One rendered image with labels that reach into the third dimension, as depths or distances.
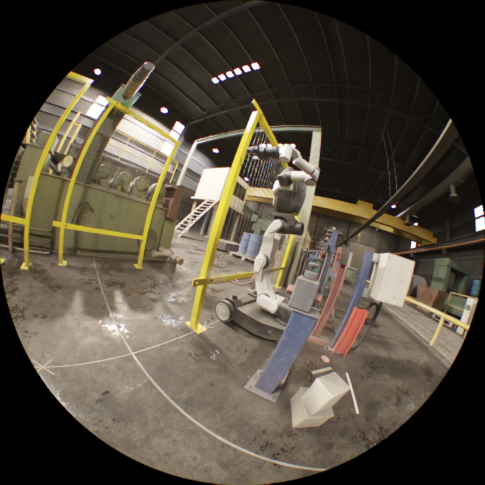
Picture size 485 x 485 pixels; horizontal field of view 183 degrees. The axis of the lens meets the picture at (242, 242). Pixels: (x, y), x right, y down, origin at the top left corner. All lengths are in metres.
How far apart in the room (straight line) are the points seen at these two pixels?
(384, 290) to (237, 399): 1.21
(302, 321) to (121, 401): 0.85
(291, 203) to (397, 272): 1.08
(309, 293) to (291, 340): 0.22
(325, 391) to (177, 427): 0.59
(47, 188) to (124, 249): 1.52
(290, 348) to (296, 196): 1.13
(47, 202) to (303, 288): 2.60
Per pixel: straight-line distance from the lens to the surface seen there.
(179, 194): 2.68
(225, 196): 0.99
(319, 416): 0.85
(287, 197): 1.34
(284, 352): 0.73
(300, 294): 0.62
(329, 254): 1.79
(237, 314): 1.34
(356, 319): 1.49
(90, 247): 2.43
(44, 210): 2.43
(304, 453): 0.89
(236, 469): 0.78
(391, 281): 1.37
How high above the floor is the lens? 0.75
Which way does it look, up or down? 1 degrees down
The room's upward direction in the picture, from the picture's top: 16 degrees clockwise
